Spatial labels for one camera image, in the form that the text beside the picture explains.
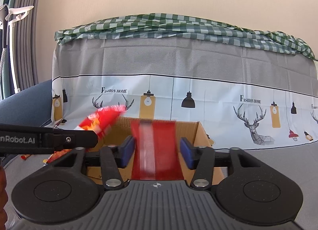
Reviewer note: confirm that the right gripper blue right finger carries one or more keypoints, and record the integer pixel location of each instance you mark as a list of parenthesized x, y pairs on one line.
[(201, 159)]

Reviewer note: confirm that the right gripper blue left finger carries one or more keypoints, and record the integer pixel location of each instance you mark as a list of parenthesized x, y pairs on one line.
[(113, 158)]

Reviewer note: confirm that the red chip packet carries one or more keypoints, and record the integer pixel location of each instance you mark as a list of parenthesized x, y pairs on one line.
[(99, 121)]

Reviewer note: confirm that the plain red snack packet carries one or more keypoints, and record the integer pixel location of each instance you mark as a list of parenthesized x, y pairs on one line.
[(156, 152)]

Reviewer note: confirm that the person's left hand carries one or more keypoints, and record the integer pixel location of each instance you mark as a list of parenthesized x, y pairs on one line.
[(3, 198)]

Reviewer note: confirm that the small red peanut packet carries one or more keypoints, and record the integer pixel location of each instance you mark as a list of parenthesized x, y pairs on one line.
[(25, 157)]

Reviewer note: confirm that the open cardboard box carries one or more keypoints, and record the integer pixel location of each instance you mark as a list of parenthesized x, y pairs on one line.
[(193, 131)]

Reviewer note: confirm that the grey deer print cover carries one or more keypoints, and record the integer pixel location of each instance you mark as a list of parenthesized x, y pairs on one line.
[(243, 97)]

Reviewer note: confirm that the white floor lamp stand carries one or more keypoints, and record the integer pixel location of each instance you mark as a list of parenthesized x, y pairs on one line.
[(9, 17)]

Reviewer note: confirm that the green checkered cloth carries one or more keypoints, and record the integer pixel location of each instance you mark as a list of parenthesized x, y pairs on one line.
[(163, 25)]

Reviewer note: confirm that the grey curtain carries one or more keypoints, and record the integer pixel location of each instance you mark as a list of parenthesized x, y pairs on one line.
[(23, 42)]

